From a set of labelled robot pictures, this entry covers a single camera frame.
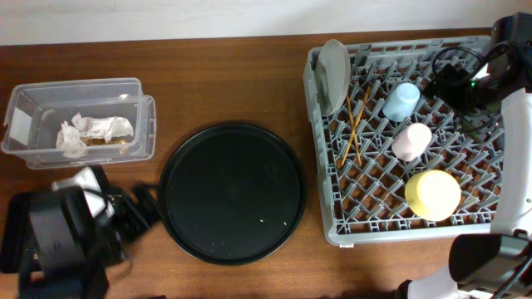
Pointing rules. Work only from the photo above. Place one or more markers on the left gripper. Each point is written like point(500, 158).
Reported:
point(128, 209)

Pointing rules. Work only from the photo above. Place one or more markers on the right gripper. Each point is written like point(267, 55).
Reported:
point(447, 89)

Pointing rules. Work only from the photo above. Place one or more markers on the light blue cup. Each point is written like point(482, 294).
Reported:
point(401, 103)

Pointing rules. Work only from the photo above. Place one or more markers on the pink cup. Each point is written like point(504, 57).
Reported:
point(411, 142)

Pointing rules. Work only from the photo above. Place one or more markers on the gold foil wrapper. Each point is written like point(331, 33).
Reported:
point(98, 142)

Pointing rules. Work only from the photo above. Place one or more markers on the wooden chopstick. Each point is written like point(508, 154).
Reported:
point(360, 112)
point(353, 136)

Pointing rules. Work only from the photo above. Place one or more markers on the white napkin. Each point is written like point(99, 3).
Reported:
point(103, 128)
point(69, 142)

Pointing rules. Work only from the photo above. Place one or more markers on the yellow bowl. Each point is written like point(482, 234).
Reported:
point(433, 195)

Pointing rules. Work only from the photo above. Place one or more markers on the grey plate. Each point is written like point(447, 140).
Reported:
point(332, 74)

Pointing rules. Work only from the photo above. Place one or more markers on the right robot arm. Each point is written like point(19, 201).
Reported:
point(498, 262)

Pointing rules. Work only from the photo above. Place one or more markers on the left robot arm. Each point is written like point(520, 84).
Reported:
point(79, 229)

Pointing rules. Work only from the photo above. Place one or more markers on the grey dishwasher rack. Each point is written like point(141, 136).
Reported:
point(366, 204)

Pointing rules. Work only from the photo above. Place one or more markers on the clear plastic bin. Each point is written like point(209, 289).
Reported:
point(36, 112)

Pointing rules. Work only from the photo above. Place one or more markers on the round black tray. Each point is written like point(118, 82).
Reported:
point(232, 194)

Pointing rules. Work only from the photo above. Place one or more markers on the black rectangular tray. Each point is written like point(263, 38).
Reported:
point(15, 247)

